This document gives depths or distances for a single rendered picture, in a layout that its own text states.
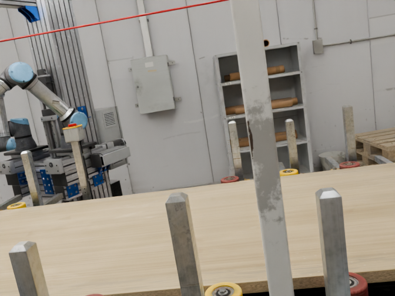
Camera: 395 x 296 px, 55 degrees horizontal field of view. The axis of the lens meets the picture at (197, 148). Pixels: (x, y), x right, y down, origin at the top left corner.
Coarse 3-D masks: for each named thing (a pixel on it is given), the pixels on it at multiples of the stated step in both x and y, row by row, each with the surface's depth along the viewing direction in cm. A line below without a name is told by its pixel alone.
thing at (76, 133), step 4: (64, 128) 176; (68, 128) 175; (72, 128) 175; (76, 128) 175; (80, 128) 179; (64, 132) 176; (68, 132) 176; (72, 132) 176; (76, 132) 175; (80, 132) 178; (64, 136) 177; (68, 136) 176; (72, 136) 176; (76, 136) 176; (80, 136) 177; (84, 136) 182; (68, 140) 177; (72, 140) 176; (76, 140) 176; (80, 140) 177
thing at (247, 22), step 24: (240, 0) 67; (240, 24) 68; (240, 48) 68; (264, 48) 68; (240, 72) 69; (264, 72) 69; (264, 96) 70; (264, 120) 71; (264, 144) 71; (264, 168) 72; (264, 192) 73; (264, 216) 74; (264, 240) 75; (288, 264) 76; (288, 288) 77
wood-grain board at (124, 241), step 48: (192, 192) 155; (240, 192) 146; (288, 192) 137; (384, 192) 123; (0, 240) 135; (48, 240) 127; (96, 240) 121; (144, 240) 115; (240, 240) 104; (288, 240) 100; (384, 240) 92; (0, 288) 99; (48, 288) 94; (96, 288) 91; (144, 288) 87
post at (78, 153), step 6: (72, 144) 179; (78, 144) 178; (78, 150) 179; (78, 156) 179; (78, 162) 180; (84, 162) 181; (78, 168) 181; (84, 168) 181; (78, 174) 181; (84, 174) 181; (84, 180) 182; (84, 186) 182; (90, 186) 184; (84, 192) 183; (90, 192) 184; (84, 198) 183; (90, 198) 183
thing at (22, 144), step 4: (24, 136) 271; (28, 136) 273; (16, 140) 271; (20, 140) 271; (24, 140) 271; (28, 140) 273; (32, 140) 276; (16, 144) 271; (20, 144) 270; (24, 144) 271; (28, 144) 272; (32, 144) 274; (36, 144) 280; (16, 148) 271; (20, 148) 270; (24, 148) 270; (28, 148) 271; (32, 148) 274
